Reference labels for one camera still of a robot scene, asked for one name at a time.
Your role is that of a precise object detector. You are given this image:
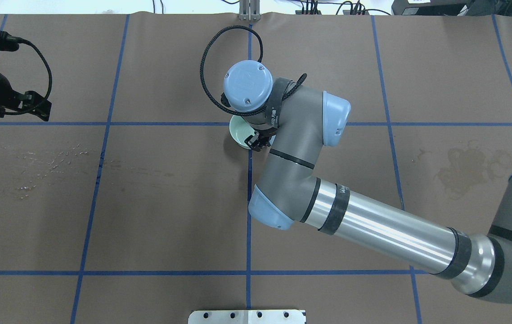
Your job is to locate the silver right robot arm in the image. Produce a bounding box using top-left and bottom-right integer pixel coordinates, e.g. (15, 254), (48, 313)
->
(223, 60), (512, 304)

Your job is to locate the aluminium frame post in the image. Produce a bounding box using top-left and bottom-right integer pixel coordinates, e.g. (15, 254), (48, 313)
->
(239, 0), (261, 22)

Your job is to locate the black box with label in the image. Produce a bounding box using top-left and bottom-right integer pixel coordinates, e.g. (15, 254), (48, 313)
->
(391, 0), (472, 16)

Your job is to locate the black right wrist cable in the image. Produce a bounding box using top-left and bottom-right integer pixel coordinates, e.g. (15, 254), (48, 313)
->
(200, 25), (308, 116)

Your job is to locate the mint green bowl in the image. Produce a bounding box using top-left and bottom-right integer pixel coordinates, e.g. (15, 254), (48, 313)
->
(229, 115), (278, 149)

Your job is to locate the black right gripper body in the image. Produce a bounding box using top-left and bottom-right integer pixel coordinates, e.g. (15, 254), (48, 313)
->
(247, 123), (278, 140)

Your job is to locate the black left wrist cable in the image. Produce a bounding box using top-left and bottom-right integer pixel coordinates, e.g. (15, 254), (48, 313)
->
(0, 36), (53, 116)

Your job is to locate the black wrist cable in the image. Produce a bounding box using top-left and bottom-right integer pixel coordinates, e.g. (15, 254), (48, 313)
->
(0, 36), (53, 116)
(200, 25), (308, 116)

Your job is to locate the white pedestal column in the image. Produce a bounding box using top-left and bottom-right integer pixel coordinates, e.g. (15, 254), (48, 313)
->
(188, 309), (307, 324)

